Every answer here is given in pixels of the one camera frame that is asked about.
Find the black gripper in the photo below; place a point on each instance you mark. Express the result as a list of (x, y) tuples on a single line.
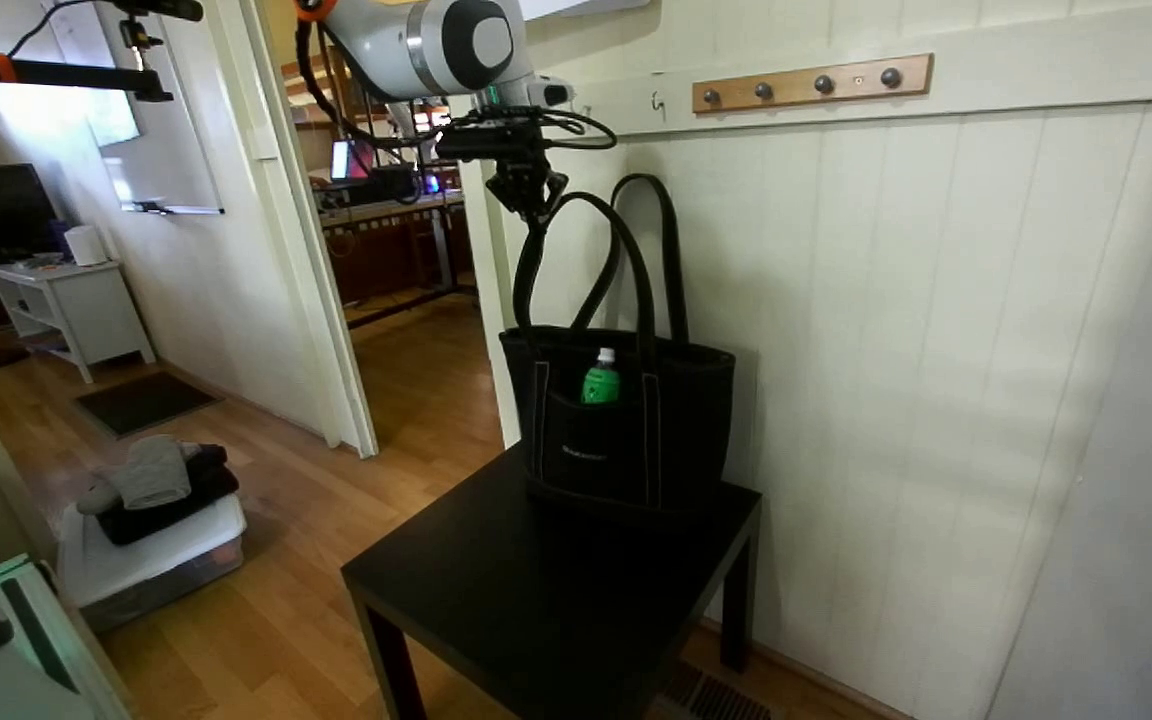
[(513, 141)]

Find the green plastic bottle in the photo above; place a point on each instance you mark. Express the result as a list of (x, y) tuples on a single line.
[(603, 381)]

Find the black tote bag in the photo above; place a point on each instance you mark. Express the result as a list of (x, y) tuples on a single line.
[(659, 453)]

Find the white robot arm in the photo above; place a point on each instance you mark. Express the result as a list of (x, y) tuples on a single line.
[(432, 51)]

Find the dark wooden kitchen counter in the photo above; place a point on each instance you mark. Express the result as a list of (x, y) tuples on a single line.
[(391, 248)]

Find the wooden coat peg rack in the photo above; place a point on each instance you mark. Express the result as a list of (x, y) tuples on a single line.
[(817, 85)]

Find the dark door mat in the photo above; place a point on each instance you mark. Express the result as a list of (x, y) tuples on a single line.
[(141, 401)]

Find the white side cabinet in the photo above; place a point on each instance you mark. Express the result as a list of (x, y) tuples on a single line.
[(78, 315)]

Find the black square side table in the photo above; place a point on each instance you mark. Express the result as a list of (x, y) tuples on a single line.
[(548, 615)]

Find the folded grey and black clothes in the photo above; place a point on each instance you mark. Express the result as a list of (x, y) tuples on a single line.
[(156, 484)]

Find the black monitor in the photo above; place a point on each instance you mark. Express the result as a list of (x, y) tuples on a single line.
[(26, 214)]

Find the white low platform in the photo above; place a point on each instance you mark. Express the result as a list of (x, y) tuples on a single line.
[(125, 583)]

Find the white and green box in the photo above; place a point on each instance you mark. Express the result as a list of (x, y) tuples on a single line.
[(48, 670)]

